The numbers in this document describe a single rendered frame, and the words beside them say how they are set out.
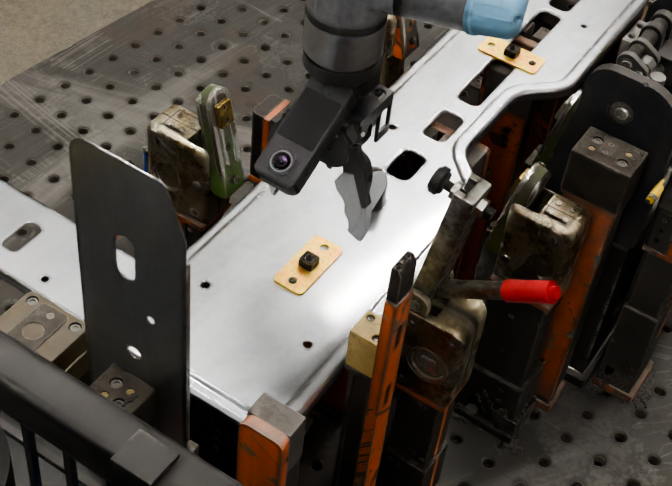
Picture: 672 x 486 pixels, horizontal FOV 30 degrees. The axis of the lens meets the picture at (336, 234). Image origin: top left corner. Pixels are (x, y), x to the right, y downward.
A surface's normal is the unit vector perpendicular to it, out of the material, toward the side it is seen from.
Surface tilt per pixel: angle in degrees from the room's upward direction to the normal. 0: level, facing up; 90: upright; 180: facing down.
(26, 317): 0
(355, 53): 89
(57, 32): 0
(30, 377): 0
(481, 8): 78
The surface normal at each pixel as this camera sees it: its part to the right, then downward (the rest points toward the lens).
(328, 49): -0.36, 0.64
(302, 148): -0.18, -0.29
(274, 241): 0.08, -0.69
